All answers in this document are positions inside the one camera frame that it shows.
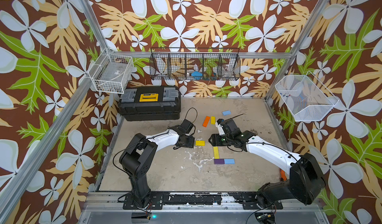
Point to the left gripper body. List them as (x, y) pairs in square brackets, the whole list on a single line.
[(189, 141)]

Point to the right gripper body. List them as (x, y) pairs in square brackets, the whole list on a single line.
[(222, 140)]

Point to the long yellow block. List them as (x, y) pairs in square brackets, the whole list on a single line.
[(216, 152)]

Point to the light blue block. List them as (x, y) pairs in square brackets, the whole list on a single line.
[(229, 161), (225, 113)]

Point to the purple block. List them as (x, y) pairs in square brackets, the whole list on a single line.
[(219, 161)]

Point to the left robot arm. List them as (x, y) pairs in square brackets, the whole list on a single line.
[(138, 156)]

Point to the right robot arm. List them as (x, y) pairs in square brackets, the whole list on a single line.
[(305, 180)]

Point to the small yellow block top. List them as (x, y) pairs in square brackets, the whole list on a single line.
[(213, 120)]

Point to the orange block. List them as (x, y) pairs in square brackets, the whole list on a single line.
[(206, 121)]

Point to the blue object in basket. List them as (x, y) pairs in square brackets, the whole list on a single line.
[(197, 75)]

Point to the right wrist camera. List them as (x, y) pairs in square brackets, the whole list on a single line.
[(219, 126)]

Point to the black toolbox yellow handle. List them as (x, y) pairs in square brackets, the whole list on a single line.
[(150, 103)]

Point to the black wire basket rear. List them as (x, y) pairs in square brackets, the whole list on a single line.
[(180, 62)]

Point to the orange handled tool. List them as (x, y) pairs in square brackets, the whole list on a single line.
[(283, 176)]

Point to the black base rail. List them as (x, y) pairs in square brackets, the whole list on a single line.
[(157, 200)]

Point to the white wire basket right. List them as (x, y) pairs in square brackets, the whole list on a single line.
[(306, 97)]

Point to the white wire basket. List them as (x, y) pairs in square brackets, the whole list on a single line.
[(306, 97), (111, 71)]

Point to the white wire basket left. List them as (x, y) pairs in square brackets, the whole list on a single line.
[(111, 71)]

